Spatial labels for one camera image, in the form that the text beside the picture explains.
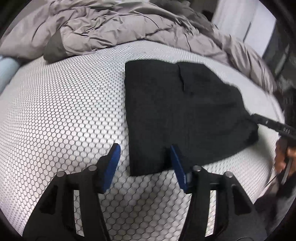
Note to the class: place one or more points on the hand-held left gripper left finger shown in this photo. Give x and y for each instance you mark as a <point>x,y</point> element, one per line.
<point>112,166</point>

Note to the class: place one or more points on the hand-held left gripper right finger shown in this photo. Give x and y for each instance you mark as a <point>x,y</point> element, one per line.
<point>179,169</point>

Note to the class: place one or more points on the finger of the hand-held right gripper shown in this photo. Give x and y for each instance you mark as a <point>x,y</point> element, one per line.
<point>272,126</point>

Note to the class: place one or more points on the black pants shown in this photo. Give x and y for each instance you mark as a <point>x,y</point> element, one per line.
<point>173,111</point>

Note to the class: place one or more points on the person's right hand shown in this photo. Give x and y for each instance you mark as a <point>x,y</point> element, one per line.
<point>281,160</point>

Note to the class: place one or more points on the honeycomb patterned bed sheet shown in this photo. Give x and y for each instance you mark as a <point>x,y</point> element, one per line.
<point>57,104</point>

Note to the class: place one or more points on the white curtain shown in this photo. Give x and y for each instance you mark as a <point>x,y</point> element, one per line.
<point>231,16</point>

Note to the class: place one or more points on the grey two-tone duvet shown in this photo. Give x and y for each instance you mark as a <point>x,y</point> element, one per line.
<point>104,27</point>

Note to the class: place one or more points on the light blue pillow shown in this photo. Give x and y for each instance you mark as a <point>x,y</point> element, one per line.
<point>7,69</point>

